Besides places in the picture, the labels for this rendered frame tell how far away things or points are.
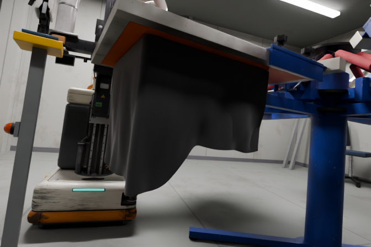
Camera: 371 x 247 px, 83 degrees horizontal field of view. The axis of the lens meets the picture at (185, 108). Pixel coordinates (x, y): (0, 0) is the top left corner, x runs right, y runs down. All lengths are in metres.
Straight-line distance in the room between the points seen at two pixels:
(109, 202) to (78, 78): 3.02
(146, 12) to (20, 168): 0.64
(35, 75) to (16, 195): 0.39
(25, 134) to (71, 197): 0.77
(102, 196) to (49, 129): 2.88
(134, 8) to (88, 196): 1.25
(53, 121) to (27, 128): 3.41
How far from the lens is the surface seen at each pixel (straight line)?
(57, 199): 1.57
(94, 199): 1.55
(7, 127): 0.87
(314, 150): 1.62
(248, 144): 0.80
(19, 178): 0.89
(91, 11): 4.59
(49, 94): 4.30
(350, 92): 1.52
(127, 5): 0.53
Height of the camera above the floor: 0.72
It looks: 4 degrees up
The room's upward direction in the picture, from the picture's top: 6 degrees clockwise
